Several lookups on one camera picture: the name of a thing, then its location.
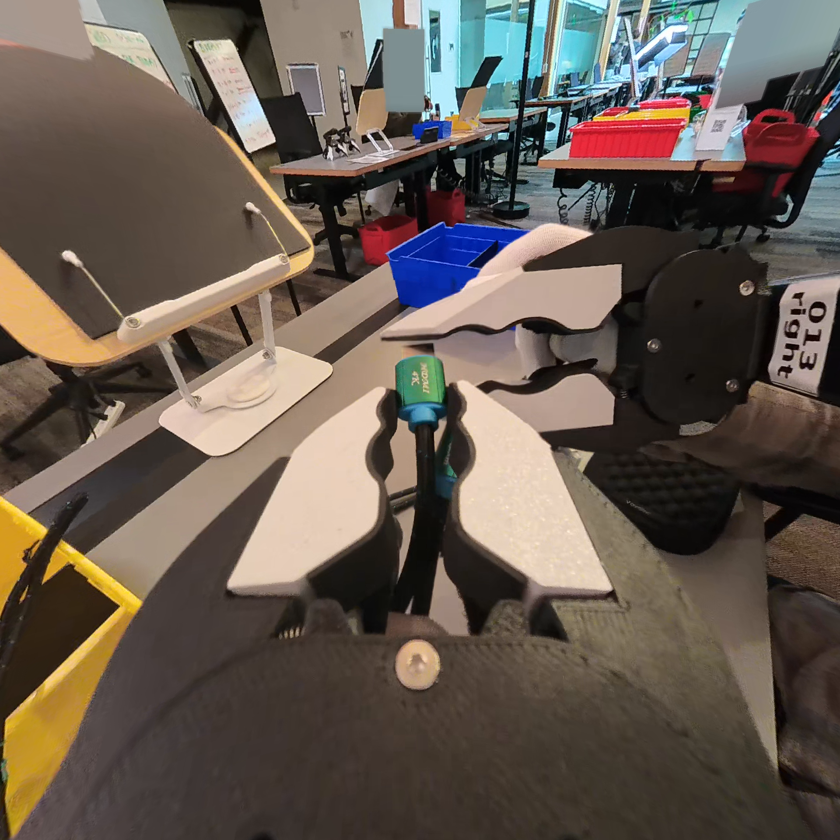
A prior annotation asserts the green plug black cable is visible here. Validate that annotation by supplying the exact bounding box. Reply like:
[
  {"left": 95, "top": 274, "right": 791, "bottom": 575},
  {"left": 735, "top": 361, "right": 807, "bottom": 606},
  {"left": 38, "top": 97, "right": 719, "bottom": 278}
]
[{"left": 387, "top": 354, "right": 460, "bottom": 618}]

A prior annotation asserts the black office chair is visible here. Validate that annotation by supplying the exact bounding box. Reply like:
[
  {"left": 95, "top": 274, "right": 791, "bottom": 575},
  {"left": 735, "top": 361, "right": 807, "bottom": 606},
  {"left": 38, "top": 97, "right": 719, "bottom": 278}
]
[
  {"left": 0, "top": 341, "right": 152, "bottom": 460},
  {"left": 696, "top": 66, "right": 840, "bottom": 244}
]

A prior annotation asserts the black monitor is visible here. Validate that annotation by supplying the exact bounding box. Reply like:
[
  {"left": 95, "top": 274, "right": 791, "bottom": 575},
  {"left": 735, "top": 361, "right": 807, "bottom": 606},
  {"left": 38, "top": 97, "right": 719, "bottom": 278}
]
[{"left": 259, "top": 92, "right": 322, "bottom": 165}]

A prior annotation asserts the grey framed sign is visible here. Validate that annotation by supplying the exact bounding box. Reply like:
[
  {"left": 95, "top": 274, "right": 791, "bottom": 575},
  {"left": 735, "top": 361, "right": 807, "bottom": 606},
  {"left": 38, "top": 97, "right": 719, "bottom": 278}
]
[{"left": 287, "top": 62, "right": 327, "bottom": 118}]

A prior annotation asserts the person's right forearm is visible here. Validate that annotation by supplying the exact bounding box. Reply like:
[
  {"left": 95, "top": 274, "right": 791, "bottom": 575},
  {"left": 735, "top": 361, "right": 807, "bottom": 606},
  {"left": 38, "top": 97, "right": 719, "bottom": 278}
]
[{"left": 646, "top": 394, "right": 840, "bottom": 503}]

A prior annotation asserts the white printed card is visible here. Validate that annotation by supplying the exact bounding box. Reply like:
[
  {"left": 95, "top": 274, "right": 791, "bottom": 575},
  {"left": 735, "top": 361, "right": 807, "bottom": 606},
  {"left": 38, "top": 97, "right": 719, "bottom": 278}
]
[{"left": 696, "top": 101, "right": 746, "bottom": 151}]

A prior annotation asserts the red plastic tray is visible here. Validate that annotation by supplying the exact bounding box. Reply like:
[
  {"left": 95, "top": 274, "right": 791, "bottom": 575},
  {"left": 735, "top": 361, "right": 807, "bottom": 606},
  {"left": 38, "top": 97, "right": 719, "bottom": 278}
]
[{"left": 567, "top": 119, "right": 683, "bottom": 160}]

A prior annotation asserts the yellow plastic tray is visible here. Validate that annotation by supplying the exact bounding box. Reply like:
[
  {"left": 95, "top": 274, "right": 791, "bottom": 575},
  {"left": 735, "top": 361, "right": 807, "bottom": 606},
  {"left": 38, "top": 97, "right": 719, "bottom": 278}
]
[{"left": 594, "top": 108, "right": 690, "bottom": 126}]

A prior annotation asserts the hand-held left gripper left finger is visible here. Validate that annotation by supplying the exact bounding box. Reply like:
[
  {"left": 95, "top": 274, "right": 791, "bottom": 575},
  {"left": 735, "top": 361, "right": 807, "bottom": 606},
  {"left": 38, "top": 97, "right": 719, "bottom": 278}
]
[{"left": 226, "top": 386, "right": 401, "bottom": 598}]

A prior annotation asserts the white tablet stand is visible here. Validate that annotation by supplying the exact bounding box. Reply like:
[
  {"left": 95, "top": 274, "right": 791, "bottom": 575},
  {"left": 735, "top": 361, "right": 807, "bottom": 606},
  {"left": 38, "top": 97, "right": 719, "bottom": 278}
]
[{"left": 0, "top": 46, "right": 334, "bottom": 455}]

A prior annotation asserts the blue-flecked black braided cable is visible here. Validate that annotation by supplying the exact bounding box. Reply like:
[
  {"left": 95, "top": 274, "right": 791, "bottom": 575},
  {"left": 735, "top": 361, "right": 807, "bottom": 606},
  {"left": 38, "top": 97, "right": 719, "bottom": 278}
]
[{"left": 0, "top": 492, "right": 89, "bottom": 664}]

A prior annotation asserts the black textured pad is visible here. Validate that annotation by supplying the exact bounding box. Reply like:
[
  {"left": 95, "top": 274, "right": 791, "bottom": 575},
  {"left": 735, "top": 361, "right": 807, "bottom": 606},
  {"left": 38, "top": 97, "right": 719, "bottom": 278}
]
[{"left": 584, "top": 449, "right": 742, "bottom": 555}]

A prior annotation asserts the whiteboard with green writing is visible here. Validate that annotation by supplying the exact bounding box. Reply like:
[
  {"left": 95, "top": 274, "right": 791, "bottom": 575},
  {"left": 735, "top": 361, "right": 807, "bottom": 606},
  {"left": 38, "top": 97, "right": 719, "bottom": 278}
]
[{"left": 85, "top": 23, "right": 175, "bottom": 89}]

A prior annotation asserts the white power strip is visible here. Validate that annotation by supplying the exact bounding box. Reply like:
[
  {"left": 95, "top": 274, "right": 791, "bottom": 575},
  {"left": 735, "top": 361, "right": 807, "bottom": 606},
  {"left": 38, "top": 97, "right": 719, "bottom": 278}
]
[{"left": 92, "top": 399, "right": 126, "bottom": 444}]

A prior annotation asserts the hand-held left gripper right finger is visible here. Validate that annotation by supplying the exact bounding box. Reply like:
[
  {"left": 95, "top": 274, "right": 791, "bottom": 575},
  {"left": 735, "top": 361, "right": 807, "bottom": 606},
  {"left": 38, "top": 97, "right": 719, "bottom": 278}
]
[{"left": 443, "top": 381, "right": 614, "bottom": 598}]

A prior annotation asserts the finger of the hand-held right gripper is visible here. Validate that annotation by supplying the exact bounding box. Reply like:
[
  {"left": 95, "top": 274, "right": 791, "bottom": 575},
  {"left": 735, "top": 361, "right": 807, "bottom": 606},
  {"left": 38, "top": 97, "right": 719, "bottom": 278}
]
[
  {"left": 381, "top": 266, "right": 624, "bottom": 342},
  {"left": 482, "top": 364, "right": 618, "bottom": 435}
]

